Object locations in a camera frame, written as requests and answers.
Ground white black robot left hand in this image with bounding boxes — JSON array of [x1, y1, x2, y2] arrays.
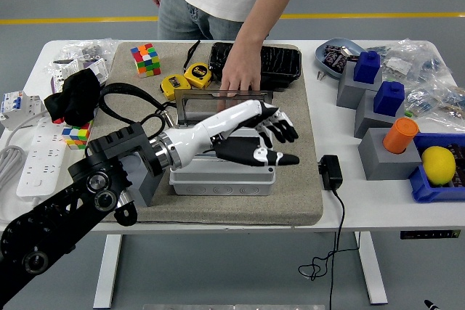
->
[[165, 98, 301, 172]]

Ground person's left hand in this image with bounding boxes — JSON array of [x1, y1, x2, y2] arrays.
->
[[219, 43, 264, 99]]

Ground grey electrical box with lid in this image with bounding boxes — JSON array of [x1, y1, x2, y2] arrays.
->
[[169, 89, 277, 197]]

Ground blue square battery block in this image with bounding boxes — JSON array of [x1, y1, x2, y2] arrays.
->
[[353, 50, 381, 85], [373, 81, 405, 115]]

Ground orange cylinder battery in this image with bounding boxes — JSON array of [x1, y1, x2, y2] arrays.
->
[[382, 117, 420, 154]]

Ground black plastic tray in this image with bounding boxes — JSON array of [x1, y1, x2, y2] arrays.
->
[[209, 41, 303, 92]]

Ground yellow tape measure 5m label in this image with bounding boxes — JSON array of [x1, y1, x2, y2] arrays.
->
[[182, 39, 214, 90]]

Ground yellow tape measure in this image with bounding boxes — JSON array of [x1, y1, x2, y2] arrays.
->
[[158, 74, 193, 102]]

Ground white table leg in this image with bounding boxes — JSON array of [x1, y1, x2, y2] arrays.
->
[[354, 232, 389, 306], [93, 234, 123, 309]]

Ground colourful puzzle cube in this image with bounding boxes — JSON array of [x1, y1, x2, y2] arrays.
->
[[60, 121, 92, 150], [130, 42, 162, 79]]

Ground black table control panel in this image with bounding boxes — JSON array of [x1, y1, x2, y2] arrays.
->
[[400, 229, 461, 240]]

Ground clear bag of dark screws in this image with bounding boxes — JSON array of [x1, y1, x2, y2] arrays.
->
[[60, 38, 114, 63]]

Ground dark printed packet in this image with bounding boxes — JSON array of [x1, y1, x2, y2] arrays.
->
[[322, 50, 349, 72], [324, 44, 360, 62]]

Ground grey block with round hole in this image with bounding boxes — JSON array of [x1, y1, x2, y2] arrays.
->
[[118, 152, 164, 208]]

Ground grey-brown mat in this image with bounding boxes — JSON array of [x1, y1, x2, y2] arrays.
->
[[68, 41, 324, 224]]

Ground grey holder block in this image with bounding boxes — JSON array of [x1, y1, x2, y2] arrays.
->
[[354, 88, 406, 139], [336, 60, 383, 110], [357, 127, 423, 181]]

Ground blue-grey bowl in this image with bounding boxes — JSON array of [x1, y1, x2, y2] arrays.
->
[[315, 37, 368, 79]]

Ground blue plastic bin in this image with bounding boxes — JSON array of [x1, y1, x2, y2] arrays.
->
[[407, 132, 465, 204]]

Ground clear bag of white boxes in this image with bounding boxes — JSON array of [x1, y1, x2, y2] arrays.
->
[[44, 57, 110, 94]]

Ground black power adapter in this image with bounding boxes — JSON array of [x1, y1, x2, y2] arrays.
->
[[318, 154, 344, 191]]

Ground black cloth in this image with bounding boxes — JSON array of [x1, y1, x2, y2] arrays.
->
[[43, 69, 103, 126]]

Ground dark parts in bin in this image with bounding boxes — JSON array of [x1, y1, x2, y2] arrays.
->
[[448, 142, 465, 189]]

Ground yellow lemon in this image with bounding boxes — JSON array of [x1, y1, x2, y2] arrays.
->
[[421, 145, 456, 186]]

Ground clear bag of white parts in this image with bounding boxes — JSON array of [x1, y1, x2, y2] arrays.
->
[[383, 52, 415, 79]]

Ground white power strip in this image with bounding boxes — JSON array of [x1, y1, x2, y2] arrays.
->
[[16, 115, 70, 200]]

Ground white circuit breaker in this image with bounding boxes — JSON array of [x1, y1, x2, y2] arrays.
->
[[0, 90, 47, 131]]

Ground clear bag of blue parts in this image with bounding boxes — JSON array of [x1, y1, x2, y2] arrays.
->
[[405, 83, 442, 115], [410, 43, 451, 85]]

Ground clear bag of brown parts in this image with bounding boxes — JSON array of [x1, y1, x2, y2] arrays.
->
[[435, 86, 465, 122]]

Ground black adapter cord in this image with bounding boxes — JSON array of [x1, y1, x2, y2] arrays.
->
[[298, 188, 361, 310]]

